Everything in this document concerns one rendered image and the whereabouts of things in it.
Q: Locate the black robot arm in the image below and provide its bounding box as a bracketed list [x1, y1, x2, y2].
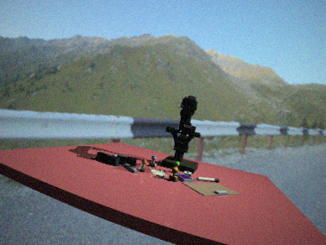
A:
[173, 96, 198, 162]

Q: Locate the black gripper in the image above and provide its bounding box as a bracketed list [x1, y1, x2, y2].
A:
[166, 119, 201, 149]

